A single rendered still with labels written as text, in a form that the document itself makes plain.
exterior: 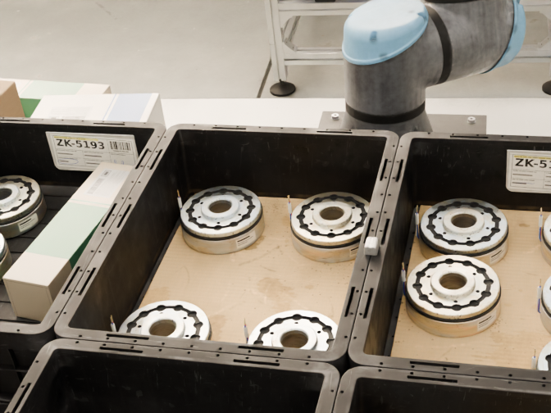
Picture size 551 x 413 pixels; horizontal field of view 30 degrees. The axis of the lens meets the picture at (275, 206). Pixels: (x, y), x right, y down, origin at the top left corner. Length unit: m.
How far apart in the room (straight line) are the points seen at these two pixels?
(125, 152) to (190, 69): 2.09
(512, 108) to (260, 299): 0.71
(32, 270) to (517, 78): 2.26
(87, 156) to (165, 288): 0.26
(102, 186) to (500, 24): 0.60
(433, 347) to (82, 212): 0.46
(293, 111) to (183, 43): 1.87
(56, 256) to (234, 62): 2.29
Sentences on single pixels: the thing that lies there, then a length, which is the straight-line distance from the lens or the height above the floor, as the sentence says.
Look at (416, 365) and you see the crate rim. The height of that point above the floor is 0.93.
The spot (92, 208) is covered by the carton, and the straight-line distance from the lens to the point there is 1.28.
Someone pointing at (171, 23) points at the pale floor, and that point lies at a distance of 3.78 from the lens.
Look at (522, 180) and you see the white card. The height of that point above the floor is 0.88.
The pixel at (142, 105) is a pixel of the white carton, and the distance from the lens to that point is 1.68.
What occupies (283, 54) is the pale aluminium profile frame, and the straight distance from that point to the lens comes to 3.17.
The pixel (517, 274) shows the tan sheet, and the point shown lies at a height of 0.83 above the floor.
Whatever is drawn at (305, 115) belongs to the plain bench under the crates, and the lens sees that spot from 1.76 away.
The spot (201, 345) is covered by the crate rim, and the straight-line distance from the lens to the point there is 1.00.
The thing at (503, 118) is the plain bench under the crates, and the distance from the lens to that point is 1.73.
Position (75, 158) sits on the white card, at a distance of 1.41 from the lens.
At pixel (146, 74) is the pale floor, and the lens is 3.47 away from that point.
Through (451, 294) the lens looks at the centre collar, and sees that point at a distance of 1.12.
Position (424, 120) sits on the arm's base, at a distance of 1.50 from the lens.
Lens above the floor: 1.61
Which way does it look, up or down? 36 degrees down
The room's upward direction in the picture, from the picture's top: 7 degrees counter-clockwise
